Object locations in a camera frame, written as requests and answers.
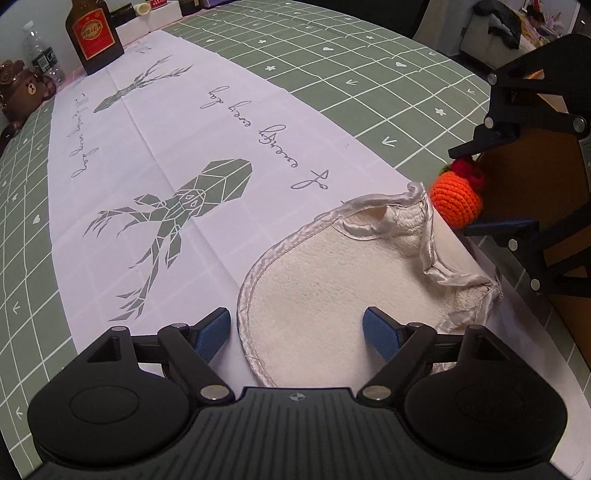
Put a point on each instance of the clear plastic water bottle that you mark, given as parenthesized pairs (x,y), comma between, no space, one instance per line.
(44,57)

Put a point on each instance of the orange crochet fruit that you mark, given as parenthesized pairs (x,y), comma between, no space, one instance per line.
(455,203)

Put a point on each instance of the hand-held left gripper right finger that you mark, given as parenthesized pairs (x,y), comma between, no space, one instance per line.
(381,334)

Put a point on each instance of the grey sofa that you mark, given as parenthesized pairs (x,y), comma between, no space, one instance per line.
(489,32)

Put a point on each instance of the orange storage box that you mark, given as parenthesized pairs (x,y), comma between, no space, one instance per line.
(535,184)

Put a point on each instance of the white box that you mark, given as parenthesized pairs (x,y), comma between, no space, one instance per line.
(145,16)

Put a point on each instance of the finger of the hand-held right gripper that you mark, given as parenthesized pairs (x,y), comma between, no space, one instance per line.
(521,110)
(503,227)

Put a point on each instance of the brown plush bear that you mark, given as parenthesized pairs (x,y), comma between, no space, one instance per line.
(23,99)

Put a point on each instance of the brown liquor bottle red label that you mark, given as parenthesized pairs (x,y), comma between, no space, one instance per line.
(94,37)

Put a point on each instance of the white deer print table runner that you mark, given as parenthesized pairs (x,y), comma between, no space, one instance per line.
(184,138)

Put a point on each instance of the cream cloth with satin trim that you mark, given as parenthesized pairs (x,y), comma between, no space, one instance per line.
(323,300)

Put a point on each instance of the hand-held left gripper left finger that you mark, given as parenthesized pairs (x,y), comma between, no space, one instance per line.
(212,333)

